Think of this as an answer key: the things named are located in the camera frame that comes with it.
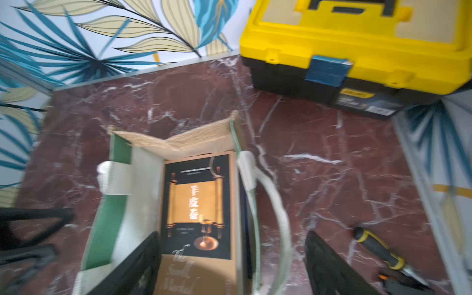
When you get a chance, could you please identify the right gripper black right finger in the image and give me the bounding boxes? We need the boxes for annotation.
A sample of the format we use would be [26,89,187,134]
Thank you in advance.
[305,231,379,295]

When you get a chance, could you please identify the brown cover book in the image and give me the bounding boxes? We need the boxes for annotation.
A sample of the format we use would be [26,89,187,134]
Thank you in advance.
[154,151,247,295]

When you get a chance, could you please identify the green beige canvas bag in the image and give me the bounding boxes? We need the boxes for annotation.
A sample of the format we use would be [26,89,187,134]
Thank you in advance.
[73,111,292,295]

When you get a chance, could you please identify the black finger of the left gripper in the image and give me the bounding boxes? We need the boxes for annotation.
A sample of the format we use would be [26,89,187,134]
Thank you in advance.
[1,244,58,295]
[1,208,74,251]

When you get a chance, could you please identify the yellow black toolbox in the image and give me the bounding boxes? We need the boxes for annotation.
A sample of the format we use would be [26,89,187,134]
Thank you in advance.
[240,1,472,119]

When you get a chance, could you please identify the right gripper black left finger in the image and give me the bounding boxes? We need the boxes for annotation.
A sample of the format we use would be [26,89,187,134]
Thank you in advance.
[89,231,162,295]

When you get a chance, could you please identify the left metal frame post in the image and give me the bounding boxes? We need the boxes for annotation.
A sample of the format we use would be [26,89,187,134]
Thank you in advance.
[1,60,57,95]

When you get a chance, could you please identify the yellow black screwdriver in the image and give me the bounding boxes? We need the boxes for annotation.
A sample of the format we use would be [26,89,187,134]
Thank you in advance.
[353,226,429,286]

